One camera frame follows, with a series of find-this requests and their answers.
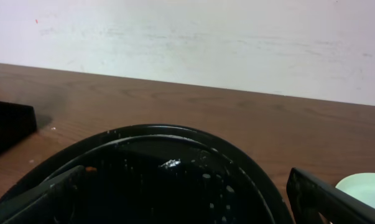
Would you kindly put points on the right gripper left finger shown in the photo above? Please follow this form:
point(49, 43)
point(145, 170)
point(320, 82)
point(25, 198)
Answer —
point(40, 194)

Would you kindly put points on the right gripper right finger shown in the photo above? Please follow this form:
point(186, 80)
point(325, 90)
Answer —
point(311, 199)

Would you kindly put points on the light blue plate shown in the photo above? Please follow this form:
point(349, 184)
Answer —
point(360, 186)

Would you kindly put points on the black rectangular tray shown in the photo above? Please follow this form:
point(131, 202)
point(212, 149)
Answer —
point(16, 123)

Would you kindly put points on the black round tray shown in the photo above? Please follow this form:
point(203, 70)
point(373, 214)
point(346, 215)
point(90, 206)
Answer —
point(155, 174)

